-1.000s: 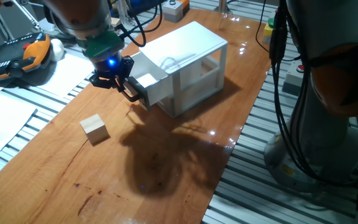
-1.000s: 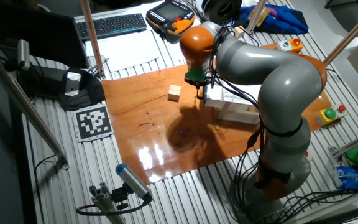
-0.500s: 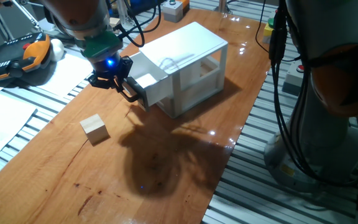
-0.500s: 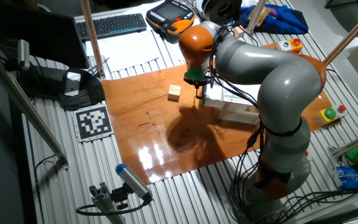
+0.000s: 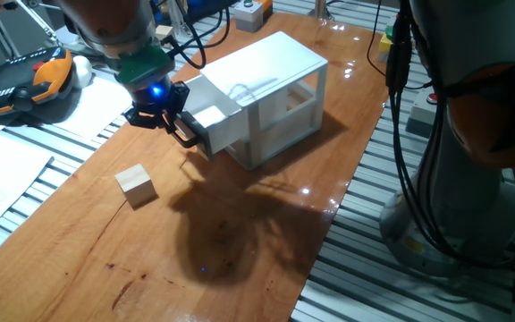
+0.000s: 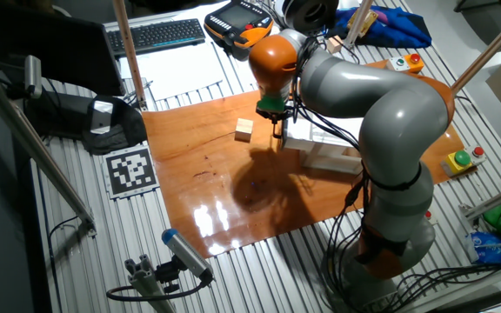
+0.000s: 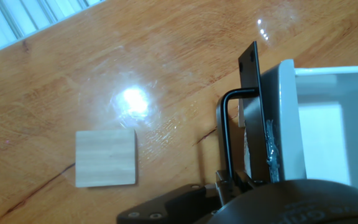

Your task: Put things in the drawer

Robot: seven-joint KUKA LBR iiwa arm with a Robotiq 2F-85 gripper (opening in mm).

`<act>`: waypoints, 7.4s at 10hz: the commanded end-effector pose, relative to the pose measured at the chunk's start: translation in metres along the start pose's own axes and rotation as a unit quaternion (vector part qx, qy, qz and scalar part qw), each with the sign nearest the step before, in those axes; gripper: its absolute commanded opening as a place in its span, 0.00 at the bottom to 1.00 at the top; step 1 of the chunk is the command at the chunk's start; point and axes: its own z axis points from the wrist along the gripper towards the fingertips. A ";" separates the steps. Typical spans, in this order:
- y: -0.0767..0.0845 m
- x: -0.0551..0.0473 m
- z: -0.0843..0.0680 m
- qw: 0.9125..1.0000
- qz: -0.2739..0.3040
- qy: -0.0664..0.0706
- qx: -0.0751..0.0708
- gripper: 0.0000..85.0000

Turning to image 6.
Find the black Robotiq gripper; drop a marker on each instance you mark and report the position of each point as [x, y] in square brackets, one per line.
[274, 116]

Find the light wooden cube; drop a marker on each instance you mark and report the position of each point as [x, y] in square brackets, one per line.
[244, 130]
[334, 44]

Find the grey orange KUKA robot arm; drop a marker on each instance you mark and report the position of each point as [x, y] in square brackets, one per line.
[398, 117]

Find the glossy orange wooden board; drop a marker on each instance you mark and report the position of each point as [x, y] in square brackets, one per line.
[215, 182]

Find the white printed paper sheet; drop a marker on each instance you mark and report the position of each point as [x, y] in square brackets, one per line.
[176, 74]

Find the black orange teach pendant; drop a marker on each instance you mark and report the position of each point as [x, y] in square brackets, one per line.
[237, 19]

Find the black round spool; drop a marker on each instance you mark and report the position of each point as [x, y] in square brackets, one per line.
[311, 13]

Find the grey green-button box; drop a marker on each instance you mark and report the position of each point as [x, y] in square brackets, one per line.
[396, 63]

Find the black white fiducial marker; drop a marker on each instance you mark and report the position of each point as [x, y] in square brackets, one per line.
[131, 171]

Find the orange red-button box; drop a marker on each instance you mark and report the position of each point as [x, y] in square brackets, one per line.
[416, 64]

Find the black computer keyboard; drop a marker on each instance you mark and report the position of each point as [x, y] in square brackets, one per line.
[155, 35]

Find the black fabric bag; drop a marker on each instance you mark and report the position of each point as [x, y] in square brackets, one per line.
[120, 130]

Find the blue cloth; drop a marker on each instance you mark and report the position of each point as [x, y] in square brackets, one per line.
[398, 30]

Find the shiny grey rectangular device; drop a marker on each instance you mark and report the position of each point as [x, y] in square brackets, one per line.
[101, 116]

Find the yellow green-button box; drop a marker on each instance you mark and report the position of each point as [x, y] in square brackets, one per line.
[455, 164]

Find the small grey red-button box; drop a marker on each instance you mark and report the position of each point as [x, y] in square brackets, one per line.
[478, 152]

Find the black computer monitor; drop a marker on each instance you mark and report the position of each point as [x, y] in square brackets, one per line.
[59, 52]

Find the blue plastic bag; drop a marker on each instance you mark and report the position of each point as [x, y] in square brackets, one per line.
[489, 250]

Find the dark metal bar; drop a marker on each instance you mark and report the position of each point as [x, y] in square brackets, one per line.
[485, 300]

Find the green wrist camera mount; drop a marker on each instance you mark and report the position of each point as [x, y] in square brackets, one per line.
[271, 104]

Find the white plastic drawer cabinet frame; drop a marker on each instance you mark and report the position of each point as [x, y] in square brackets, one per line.
[312, 157]

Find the aluminium frame post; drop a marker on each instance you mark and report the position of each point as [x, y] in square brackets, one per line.
[128, 56]
[361, 15]
[489, 47]

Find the brass bracket plate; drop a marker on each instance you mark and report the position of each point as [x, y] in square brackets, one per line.
[373, 18]

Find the silver camera with blue end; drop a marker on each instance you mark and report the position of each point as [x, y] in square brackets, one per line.
[185, 254]

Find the small grey switch box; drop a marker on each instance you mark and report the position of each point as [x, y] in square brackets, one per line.
[429, 216]

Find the short aluminium profile mount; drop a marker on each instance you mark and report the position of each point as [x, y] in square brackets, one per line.
[146, 282]

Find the aluminium frame bar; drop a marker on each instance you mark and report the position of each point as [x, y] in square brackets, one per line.
[494, 201]
[37, 151]

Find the silver depth camera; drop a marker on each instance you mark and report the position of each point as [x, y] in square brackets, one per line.
[33, 74]

